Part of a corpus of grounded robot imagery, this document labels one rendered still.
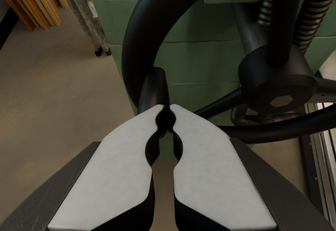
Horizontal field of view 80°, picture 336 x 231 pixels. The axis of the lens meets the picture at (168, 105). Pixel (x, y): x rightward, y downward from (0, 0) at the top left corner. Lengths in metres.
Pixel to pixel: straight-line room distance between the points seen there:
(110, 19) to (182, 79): 0.20
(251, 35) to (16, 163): 1.21
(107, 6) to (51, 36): 1.49
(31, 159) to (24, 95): 0.45
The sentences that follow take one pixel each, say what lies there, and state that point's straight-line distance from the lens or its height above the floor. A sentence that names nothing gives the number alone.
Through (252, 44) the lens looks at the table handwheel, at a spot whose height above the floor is 0.82.
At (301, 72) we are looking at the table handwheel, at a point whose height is 0.84.
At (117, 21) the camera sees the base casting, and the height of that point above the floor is 0.76.
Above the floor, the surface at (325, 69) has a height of 0.62.
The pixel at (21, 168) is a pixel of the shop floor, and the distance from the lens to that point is 1.26.
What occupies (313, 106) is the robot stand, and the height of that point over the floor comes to 0.20.
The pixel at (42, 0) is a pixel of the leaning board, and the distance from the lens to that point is 1.82.
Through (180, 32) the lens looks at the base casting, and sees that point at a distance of 0.38.
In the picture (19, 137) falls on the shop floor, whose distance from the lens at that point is 1.35.
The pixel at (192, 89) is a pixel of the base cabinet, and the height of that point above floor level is 0.57.
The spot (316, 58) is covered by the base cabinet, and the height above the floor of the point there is 0.66.
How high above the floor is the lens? 0.97
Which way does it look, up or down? 57 degrees down
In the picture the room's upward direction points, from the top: 5 degrees counter-clockwise
